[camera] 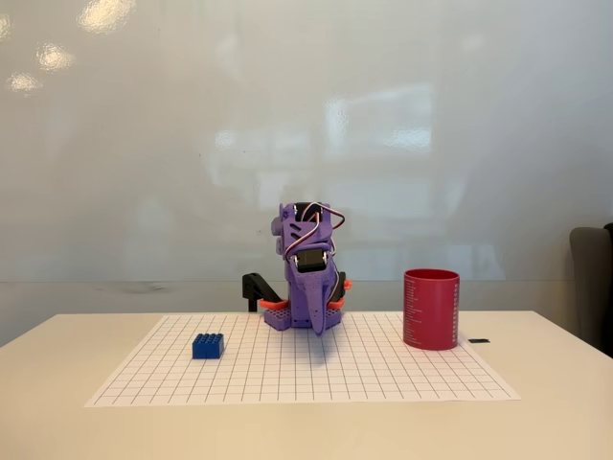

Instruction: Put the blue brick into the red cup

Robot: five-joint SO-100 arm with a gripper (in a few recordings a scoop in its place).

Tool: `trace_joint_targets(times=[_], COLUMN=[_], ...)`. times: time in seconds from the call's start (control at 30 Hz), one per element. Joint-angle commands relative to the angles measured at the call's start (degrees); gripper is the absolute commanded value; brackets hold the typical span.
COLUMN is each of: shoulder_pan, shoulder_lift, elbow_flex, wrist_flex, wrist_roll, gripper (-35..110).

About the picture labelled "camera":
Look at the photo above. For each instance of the purple robot arm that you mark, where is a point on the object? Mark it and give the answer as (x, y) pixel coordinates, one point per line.
(287, 230)

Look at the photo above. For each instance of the red cup with white print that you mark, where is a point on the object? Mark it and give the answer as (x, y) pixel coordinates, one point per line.
(431, 311)

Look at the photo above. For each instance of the blue toy brick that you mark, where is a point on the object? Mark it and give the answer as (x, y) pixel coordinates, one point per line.
(208, 346)

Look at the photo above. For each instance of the white grid paper sheet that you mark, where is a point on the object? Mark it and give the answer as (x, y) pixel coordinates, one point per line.
(297, 369)

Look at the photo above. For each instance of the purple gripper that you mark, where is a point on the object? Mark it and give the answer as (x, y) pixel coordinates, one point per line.
(311, 287)

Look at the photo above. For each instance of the dark grey chair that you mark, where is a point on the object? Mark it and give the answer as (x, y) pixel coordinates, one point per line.
(591, 287)

